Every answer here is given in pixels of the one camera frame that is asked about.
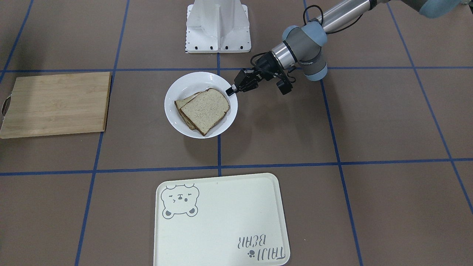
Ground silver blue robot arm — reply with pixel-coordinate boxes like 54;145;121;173
226;0;386;96

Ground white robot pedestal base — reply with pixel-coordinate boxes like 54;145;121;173
185;0;252;54

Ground white round plate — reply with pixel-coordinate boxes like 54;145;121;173
164;71;239;139

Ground wooden cutting board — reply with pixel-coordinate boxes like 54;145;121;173
1;71;112;139

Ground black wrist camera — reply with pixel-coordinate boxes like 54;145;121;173
276;79;293;95

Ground brown bread slice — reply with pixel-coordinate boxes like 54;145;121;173
178;88;230;136

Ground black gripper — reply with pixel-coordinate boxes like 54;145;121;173
226;52;284;97

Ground cream bear tray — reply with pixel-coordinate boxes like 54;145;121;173
153;173;291;266

